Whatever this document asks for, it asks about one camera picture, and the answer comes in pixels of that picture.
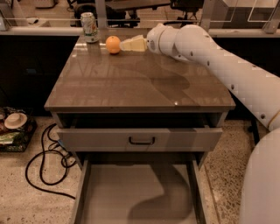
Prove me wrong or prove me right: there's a black drawer handle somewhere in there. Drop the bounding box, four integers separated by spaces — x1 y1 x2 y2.
129 136 156 145

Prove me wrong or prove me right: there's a black stand leg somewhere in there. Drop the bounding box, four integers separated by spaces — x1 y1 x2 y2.
248 118 260 144

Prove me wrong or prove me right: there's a grey metal railing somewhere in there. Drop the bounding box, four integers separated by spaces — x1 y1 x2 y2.
0 0 280 33

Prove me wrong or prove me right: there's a black office chair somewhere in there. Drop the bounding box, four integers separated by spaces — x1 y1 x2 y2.
164 0 204 26

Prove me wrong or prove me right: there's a beige hat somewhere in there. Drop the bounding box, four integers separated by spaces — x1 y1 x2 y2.
4 113 27 130

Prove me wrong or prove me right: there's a green white soda can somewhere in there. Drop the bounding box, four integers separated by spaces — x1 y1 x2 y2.
80 12 99 43

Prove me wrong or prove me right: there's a grey drawer cabinet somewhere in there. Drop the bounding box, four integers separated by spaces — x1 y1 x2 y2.
45 38 235 165

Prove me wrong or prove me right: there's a grey top drawer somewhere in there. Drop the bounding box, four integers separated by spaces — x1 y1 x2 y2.
56 113 222 152

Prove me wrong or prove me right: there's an open grey middle drawer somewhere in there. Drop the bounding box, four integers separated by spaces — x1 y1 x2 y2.
70 160 208 224

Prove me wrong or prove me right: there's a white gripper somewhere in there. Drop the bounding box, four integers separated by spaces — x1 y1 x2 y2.
119 24 178 57

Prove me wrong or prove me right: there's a black floor cable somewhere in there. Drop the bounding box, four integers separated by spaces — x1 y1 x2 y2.
24 122 77 200

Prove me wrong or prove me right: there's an orange fruit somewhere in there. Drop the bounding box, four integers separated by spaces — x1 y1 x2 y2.
106 36 121 54

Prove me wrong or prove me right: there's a dark box of items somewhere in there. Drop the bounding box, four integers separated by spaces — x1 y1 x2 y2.
0 107 37 152

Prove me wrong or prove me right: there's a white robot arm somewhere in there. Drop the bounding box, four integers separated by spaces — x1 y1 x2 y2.
120 24 280 224

